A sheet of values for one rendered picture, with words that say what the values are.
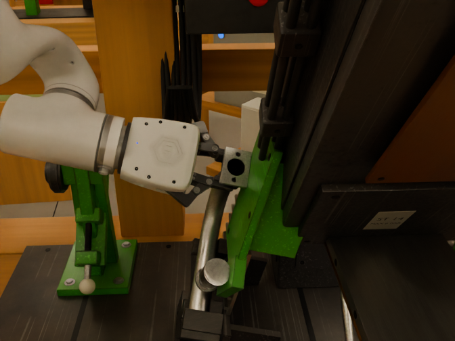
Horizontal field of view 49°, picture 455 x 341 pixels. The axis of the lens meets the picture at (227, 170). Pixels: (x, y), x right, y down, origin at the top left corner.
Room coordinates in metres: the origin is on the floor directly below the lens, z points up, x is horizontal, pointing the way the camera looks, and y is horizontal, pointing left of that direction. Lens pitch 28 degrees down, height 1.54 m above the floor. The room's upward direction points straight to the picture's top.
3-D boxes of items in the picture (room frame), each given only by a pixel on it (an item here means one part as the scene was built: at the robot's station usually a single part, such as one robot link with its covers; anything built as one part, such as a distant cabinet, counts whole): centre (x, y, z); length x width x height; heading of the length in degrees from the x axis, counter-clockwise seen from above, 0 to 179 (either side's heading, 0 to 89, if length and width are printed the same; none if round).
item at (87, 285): (0.68, 0.25, 0.96); 0.06 x 0.03 x 0.06; 3
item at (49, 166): (0.77, 0.30, 1.12); 0.07 x 0.03 x 0.08; 3
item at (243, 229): (0.60, -0.06, 1.17); 0.13 x 0.12 x 0.20; 93
